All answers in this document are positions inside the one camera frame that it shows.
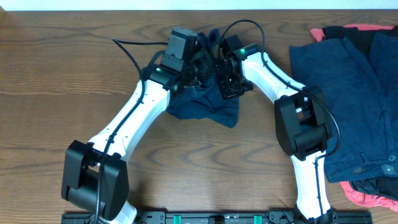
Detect dark blue shorts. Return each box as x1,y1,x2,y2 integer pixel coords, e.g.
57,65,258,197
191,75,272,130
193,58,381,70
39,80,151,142
162,33,239,128

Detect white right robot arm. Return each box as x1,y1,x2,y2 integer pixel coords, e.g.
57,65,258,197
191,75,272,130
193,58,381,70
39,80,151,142
219,42,333,223

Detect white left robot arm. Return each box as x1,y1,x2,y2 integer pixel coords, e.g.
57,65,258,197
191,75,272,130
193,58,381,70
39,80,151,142
61,40,215,223

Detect pink red garment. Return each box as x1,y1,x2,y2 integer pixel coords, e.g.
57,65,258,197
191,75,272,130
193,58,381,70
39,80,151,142
310,24,397,212

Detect dark navy garment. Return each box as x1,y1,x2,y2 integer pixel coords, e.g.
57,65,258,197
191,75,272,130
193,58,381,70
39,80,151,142
369,32,397,132

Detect black garment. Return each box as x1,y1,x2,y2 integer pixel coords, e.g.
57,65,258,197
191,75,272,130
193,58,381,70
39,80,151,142
323,26,397,200

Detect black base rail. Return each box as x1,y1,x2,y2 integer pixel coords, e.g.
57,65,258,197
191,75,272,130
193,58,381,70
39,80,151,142
61,210,373,224

